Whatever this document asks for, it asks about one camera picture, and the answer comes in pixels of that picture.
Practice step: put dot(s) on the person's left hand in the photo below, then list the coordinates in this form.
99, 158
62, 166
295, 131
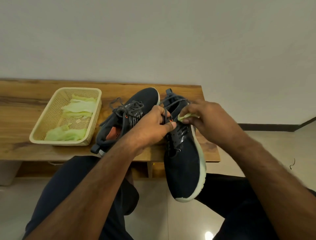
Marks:
150, 128

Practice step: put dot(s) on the person's right hand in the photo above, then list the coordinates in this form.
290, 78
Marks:
214, 121

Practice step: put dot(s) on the grey shoelace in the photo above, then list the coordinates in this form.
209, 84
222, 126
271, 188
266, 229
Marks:
126, 108
172, 101

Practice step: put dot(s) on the dark sneaker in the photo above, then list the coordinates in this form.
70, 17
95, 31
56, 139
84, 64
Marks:
182, 160
145, 96

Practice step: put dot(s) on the person's right forearm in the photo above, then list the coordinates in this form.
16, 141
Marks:
276, 183

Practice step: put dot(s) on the person's left forearm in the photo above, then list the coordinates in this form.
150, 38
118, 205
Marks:
81, 195

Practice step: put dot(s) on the dark baseboard strip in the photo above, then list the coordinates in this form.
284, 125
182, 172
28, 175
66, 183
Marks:
274, 127

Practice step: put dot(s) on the small white paper scrap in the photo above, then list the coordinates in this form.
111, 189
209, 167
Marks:
78, 120

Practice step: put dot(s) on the dark thread piece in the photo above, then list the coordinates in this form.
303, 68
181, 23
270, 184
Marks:
292, 163

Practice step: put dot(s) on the cream plastic mesh basket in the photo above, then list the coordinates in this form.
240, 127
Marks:
49, 116

